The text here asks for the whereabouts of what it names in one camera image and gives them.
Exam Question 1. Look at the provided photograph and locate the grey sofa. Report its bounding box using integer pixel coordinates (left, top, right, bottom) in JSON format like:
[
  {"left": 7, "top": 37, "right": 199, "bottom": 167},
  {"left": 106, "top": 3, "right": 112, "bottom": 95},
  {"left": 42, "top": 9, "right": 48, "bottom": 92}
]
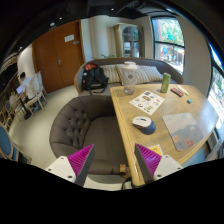
[{"left": 74, "top": 58, "right": 183, "bottom": 96}]

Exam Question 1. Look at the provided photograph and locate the sticker sheet paper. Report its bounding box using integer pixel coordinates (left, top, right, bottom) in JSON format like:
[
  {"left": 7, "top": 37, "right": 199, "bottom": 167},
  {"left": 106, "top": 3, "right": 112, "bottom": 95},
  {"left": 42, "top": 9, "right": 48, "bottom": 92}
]
[{"left": 130, "top": 91, "right": 164, "bottom": 115}]

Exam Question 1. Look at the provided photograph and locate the patterned mouse pad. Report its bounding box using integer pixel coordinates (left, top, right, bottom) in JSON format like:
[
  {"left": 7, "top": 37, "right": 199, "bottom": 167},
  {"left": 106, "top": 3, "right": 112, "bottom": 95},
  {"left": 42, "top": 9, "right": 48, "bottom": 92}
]
[{"left": 163, "top": 112, "right": 203, "bottom": 151}]

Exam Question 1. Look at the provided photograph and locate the yellow card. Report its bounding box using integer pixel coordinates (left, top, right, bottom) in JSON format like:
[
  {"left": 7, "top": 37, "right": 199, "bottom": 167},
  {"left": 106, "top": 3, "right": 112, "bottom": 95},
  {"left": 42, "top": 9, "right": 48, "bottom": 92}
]
[{"left": 149, "top": 144, "right": 163, "bottom": 156}]

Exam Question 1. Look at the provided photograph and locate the window with black frame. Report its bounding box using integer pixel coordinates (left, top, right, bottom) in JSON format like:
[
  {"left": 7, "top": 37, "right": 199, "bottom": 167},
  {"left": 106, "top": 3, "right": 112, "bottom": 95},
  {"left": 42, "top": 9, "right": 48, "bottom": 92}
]
[{"left": 152, "top": 17, "right": 185, "bottom": 74}]

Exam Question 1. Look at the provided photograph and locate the striped cushion right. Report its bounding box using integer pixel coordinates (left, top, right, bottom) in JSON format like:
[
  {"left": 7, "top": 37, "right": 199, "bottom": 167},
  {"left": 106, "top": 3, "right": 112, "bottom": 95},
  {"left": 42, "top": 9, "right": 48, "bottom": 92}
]
[{"left": 115, "top": 63, "right": 164, "bottom": 86}]

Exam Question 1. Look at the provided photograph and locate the wooden door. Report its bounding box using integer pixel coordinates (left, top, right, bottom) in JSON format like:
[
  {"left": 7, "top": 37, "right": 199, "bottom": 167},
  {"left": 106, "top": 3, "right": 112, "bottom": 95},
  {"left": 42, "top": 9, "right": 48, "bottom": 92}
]
[{"left": 32, "top": 20, "right": 84, "bottom": 93}]

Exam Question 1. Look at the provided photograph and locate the grey tufted armchair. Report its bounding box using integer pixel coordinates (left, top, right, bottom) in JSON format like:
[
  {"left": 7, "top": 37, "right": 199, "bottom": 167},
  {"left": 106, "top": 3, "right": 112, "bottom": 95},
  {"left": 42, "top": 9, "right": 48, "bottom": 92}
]
[{"left": 49, "top": 95, "right": 128, "bottom": 175}]

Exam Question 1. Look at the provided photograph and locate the person in white shirt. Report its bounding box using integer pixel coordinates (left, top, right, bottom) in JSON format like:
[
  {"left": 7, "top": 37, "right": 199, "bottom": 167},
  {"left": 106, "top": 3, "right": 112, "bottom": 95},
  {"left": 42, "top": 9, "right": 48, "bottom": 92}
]
[{"left": 20, "top": 72, "right": 35, "bottom": 101}]

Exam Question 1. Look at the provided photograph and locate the striped cushion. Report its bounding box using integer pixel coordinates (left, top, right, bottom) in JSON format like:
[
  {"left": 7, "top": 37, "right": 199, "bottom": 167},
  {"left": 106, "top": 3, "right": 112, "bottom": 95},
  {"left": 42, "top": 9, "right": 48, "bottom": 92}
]
[
  {"left": 115, "top": 63, "right": 164, "bottom": 86},
  {"left": 102, "top": 65, "right": 120, "bottom": 84}
]

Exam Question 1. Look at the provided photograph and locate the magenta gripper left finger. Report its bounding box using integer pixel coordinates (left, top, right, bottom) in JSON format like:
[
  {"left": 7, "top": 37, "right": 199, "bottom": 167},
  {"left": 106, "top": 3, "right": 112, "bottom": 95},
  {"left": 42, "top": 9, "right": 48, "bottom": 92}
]
[{"left": 46, "top": 143, "right": 96, "bottom": 187}]

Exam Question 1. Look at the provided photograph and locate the white pen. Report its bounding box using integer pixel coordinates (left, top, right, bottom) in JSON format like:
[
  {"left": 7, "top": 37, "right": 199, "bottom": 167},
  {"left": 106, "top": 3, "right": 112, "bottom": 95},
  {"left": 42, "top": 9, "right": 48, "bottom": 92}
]
[{"left": 177, "top": 85, "right": 189, "bottom": 96}]

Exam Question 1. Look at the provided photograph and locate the green can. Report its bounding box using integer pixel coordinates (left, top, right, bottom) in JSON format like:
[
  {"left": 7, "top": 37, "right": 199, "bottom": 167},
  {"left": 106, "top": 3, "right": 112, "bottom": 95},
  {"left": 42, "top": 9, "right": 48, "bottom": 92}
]
[{"left": 161, "top": 73, "right": 171, "bottom": 93}]

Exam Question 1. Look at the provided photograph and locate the white and blue computer mouse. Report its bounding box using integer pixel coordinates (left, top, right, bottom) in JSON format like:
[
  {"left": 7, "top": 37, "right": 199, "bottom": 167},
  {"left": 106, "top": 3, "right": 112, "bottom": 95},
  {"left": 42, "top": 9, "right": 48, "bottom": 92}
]
[{"left": 132, "top": 116, "right": 156, "bottom": 134}]

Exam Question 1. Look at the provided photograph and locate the black and red small device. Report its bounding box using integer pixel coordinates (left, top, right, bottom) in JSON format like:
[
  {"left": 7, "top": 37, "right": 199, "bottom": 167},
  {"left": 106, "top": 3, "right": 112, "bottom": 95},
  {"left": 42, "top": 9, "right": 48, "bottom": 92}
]
[{"left": 170, "top": 88, "right": 183, "bottom": 97}]

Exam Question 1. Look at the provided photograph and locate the white wooden chair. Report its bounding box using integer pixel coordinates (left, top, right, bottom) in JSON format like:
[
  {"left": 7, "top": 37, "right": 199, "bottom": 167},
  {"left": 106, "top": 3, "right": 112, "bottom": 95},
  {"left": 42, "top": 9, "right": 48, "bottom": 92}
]
[{"left": 26, "top": 73, "right": 45, "bottom": 113}]

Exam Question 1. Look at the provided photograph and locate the clear shaker bottle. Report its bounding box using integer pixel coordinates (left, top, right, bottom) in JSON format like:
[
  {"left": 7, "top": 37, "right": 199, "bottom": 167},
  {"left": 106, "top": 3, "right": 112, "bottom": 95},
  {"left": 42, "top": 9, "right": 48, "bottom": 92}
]
[{"left": 122, "top": 61, "right": 137, "bottom": 95}]

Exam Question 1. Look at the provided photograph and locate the black and orange backpack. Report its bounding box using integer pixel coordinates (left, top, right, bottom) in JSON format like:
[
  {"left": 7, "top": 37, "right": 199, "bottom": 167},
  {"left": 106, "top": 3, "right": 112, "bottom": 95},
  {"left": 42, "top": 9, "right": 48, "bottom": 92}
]
[{"left": 82, "top": 63, "right": 109, "bottom": 95}]

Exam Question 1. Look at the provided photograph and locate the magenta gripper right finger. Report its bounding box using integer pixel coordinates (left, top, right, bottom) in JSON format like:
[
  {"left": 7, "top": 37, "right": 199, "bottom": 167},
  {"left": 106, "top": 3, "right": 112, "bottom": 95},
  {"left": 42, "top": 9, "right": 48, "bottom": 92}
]
[{"left": 134, "top": 143, "right": 184, "bottom": 184}]

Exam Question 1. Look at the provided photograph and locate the striped cushion left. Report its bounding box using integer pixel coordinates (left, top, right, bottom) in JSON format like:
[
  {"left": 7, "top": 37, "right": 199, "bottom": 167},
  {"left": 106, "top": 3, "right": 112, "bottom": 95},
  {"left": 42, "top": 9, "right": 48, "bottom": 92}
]
[{"left": 102, "top": 65, "right": 120, "bottom": 84}]

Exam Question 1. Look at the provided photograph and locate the blue round chair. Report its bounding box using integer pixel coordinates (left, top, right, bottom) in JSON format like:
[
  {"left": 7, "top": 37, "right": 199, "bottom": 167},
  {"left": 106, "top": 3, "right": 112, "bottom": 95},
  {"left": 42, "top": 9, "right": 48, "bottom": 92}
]
[{"left": 0, "top": 125, "right": 19, "bottom": 161}]

